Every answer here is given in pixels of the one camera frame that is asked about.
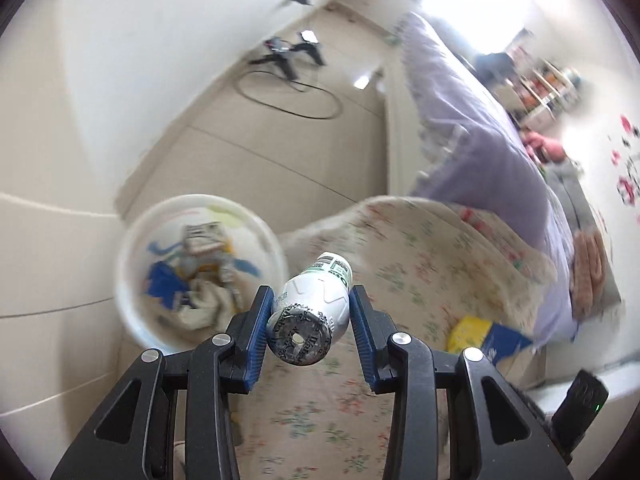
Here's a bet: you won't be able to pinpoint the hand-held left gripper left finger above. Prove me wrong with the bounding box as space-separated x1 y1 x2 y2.
50 285 275 480

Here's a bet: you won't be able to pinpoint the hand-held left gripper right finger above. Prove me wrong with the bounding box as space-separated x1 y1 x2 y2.
349 284 573 480

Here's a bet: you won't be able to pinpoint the small white plastic bottle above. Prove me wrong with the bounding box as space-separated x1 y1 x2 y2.
265 251 355 367

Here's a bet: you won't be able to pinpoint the paper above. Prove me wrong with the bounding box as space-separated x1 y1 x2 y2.
180 277 246 331

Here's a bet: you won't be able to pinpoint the white bucket with blue face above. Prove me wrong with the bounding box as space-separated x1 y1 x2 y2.
114 194 290 353

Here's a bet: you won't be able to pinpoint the blue and white milk carton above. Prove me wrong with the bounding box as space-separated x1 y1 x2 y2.
482 324 533 366

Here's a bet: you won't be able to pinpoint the floral tablecloth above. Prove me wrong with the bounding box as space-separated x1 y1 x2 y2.
235 195 558 480

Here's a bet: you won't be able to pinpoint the brown knitted pillow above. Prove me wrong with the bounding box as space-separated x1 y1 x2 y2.
570 230 623 318

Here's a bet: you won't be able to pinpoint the grey cloth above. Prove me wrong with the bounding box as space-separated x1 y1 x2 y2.
545 162 601 241

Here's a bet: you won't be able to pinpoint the bed with purple cover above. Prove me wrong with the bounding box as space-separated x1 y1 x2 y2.
385 10 626 341

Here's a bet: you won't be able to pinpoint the pink plush toy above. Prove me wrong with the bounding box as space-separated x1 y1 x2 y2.
525 130 566 163

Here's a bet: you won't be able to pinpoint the black charger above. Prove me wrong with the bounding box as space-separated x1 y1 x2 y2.
250 35 301 81
295 30 326 66

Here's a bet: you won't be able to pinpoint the dark office chair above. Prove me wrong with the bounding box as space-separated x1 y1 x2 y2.
472 50 513 86

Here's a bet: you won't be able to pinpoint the white bookshelf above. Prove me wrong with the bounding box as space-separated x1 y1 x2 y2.
515 45 581 126

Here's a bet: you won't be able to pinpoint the bright window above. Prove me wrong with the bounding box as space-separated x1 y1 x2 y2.
420 0 541 56

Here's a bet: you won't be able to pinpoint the pink wall stickers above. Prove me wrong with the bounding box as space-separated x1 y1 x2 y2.
605 115 640 226

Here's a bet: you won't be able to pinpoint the black cable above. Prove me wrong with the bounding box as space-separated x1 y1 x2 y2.
237 67 343 121

